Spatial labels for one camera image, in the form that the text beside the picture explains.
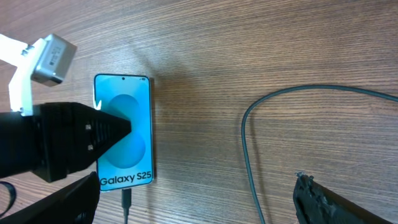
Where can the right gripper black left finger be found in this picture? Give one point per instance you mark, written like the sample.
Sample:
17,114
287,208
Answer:
75,203

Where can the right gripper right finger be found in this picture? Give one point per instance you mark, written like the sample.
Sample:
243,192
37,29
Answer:
316,204

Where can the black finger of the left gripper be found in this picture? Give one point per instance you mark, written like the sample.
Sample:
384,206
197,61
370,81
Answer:
103,130

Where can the blue Galaxy smartphone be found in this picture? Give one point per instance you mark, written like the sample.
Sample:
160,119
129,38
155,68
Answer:
130,161

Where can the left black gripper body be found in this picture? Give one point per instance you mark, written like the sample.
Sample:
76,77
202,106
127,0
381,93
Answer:
63,139

